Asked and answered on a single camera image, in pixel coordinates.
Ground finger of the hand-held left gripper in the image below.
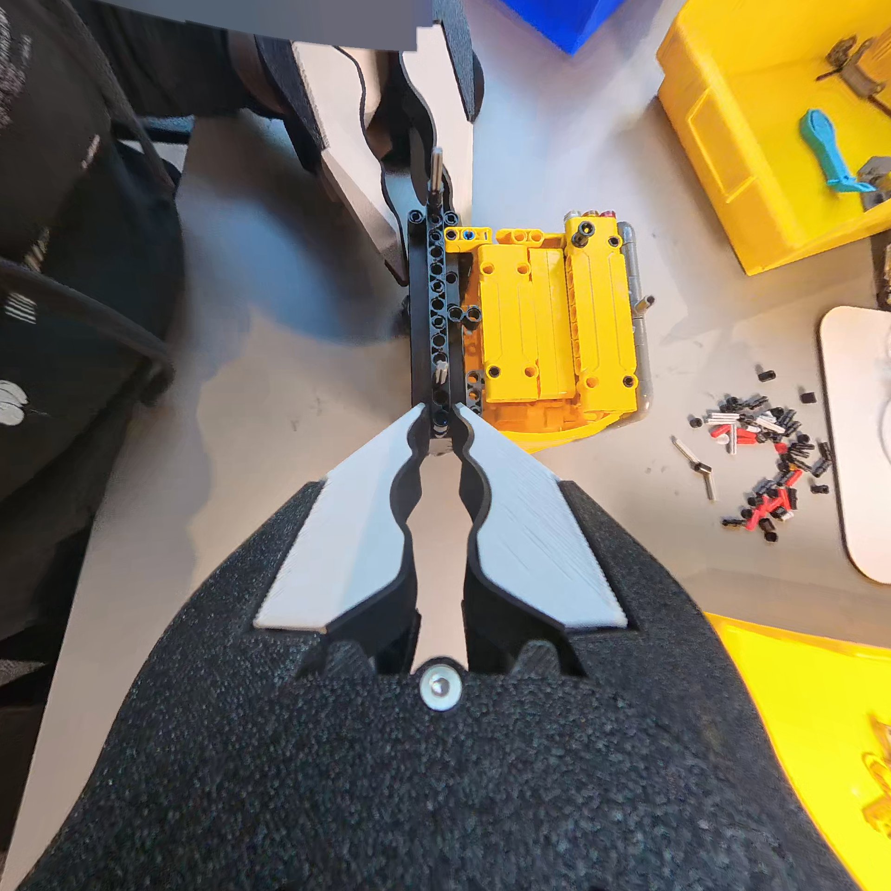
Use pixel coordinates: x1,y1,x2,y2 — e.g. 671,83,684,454
397,28,478,238
293,42,419,288

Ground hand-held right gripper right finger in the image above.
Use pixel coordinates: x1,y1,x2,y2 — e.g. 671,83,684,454
446,404,629,655

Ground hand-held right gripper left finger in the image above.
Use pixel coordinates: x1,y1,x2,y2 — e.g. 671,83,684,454
254,401,444,655

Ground long black perforated beam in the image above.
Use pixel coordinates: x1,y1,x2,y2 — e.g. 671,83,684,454
410,188,469,448

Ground black yellow toy brick vehicle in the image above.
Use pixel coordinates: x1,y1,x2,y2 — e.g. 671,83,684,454
410,188,657,451

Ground person's left forearm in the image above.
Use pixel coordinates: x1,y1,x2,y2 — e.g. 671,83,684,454
84,0,302,121

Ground grey desk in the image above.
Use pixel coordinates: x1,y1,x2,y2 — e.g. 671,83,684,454
0,0,891,891

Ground blue plastic bin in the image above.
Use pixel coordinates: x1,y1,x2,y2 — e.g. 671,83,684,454
497,0,629,58

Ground grey axle pin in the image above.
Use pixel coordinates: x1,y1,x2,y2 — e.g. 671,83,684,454
669,433,719,504

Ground pile of small brick parts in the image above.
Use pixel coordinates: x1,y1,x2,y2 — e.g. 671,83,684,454
684,364,835,545

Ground yellow plastic bin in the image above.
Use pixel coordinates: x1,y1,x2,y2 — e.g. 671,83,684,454
655,0,891,278

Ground yellow plastic box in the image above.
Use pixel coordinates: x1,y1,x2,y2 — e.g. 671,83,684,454
706,612,891,891

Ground white document stand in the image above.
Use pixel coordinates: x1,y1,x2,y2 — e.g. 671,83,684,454
816,303,891,587

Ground blue brick separator tool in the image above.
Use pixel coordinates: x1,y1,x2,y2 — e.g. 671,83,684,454
797,108,879,197

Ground dark brick part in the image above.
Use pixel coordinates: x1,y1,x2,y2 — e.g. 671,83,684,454
819,34,891,103

